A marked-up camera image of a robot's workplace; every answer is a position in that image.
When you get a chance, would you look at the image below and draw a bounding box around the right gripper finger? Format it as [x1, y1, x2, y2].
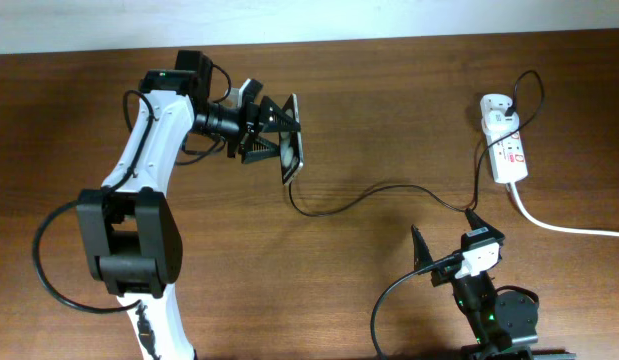
[411, 225, 433, 274]
[464, 208, 504, 239]

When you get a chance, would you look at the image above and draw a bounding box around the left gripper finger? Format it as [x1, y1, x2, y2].
[239, 136, 280, 164]
[258, 94, 301, 133]

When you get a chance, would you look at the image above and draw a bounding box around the black smartphone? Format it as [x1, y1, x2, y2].
[279, 93, 304, 186]

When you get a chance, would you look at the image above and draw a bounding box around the black charging cable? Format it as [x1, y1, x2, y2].
[287, 69, 546, 218]

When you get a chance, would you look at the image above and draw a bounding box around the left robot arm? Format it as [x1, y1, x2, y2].
[77, 50, 303, 359]

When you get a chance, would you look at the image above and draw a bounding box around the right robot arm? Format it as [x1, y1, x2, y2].
[411, 210, 539, 359]

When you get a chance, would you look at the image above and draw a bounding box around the white USB charger adapter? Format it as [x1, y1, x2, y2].
[482, 110, 520, 136]

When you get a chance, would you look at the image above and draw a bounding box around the white power strip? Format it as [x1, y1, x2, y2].
[480, 94, 528, 184]

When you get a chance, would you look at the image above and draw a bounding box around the right black camera cable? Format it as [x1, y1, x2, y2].
[370, 252, 465, 360]

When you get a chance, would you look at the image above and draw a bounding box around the black camera cable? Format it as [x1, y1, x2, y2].
[31, 89, 160, 360]
[370, 252, 465, 360]

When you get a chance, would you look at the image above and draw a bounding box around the white power strip cord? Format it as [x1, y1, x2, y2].
[506, 181, 619, 239]

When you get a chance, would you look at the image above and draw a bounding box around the left black camera cable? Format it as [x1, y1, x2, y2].
[31, 89, 160, 360]

